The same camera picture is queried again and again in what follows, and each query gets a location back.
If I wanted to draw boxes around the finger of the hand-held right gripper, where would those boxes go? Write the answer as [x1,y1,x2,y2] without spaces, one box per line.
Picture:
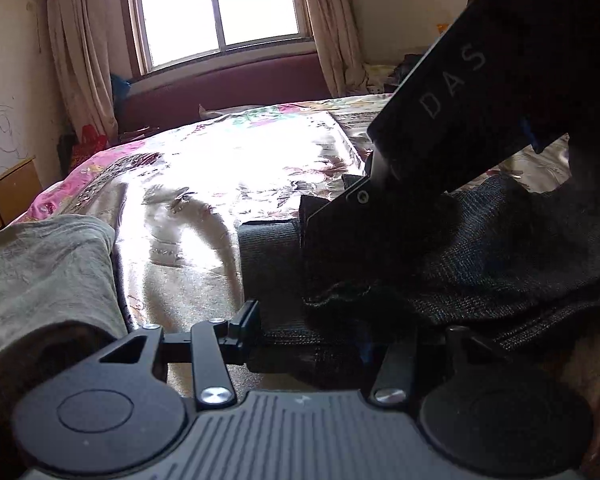
[299,152,446,282]

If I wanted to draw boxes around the wooden cabinet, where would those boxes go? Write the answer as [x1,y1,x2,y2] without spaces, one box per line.
[0,156,44,239]

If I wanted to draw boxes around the maroon bed headboard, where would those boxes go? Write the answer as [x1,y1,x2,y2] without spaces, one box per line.
[114,50,337,137]

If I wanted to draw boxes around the floral satin blanket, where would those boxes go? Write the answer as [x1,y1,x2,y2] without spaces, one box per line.
[10,93,600,396]

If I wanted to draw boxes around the pile of clothes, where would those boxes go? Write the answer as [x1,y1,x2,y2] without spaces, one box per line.
[362,50,431,97]

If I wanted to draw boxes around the blue bag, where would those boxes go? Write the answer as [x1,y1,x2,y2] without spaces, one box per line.
[110,74,134,102]

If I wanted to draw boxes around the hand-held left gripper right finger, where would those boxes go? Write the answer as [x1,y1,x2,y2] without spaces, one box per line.
[370,325,510,407]

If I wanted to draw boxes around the grey-green cloth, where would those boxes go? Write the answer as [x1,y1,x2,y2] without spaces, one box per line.
[0,214,129,411]

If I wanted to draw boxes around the red cloth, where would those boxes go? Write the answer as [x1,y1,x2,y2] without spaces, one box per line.
[72,125,112,167]

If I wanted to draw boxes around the dark grey pants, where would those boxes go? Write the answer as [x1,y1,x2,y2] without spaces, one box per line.
[237,172,600,377]

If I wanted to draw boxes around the window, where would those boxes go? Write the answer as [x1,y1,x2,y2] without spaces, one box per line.
[125,0,314,75]

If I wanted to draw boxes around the beige curtain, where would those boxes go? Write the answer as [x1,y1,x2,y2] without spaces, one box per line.
[44,0,135,147]
[297,0,370,99]

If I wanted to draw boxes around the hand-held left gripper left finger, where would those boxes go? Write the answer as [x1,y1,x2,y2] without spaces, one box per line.
[97,300,261,409]

